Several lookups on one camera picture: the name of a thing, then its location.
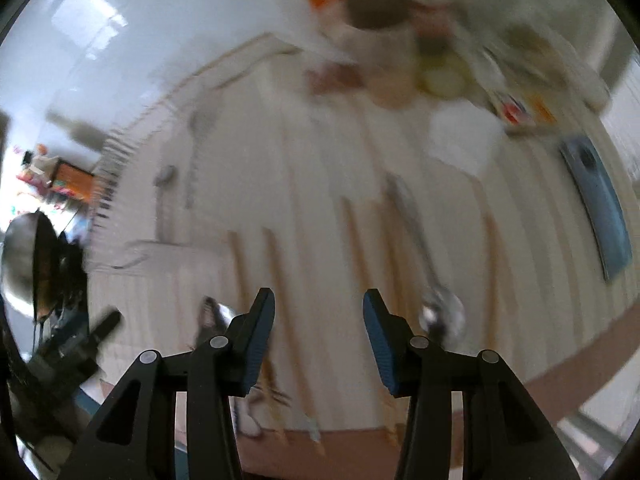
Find steel wok lid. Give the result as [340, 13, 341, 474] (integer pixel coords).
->
[0, 211, 57, 322]

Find white crumpled tissue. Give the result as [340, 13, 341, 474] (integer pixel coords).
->
[429, 100, 504, 177]

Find clear ribbed plastic tray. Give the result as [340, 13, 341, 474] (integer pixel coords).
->
[89, 32, 311, 281]

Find colourful wall stickers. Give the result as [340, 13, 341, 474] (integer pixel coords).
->
[15, 144, 97, 207]

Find clear jar with brown lid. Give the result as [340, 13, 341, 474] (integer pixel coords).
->
[342, 0, 420, 109]

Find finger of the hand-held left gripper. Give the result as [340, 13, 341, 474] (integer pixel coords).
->
[47, 309, 124, 361]

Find striped cat print table mat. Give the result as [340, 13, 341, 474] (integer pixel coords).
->
[87, 32, 640, 471]

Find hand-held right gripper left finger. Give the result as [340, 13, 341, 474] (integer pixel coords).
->
[57, 287, 277, 480]

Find round yellowish container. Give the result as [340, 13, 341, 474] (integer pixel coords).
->
[415, 52, 473, 101]

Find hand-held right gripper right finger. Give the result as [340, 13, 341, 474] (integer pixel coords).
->
[362, 288, 583, 480]

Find clear plastic bag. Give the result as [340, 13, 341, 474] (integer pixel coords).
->
[467, 7, 612, 113]

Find small metal spoon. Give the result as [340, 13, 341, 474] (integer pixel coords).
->
[154, 164, 179, 241]

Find blue smartphone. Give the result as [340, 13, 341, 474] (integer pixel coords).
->
[559, 135, 633, 282]

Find small red and yellow box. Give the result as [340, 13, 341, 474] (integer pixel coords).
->
[492, 91, 557, 132]

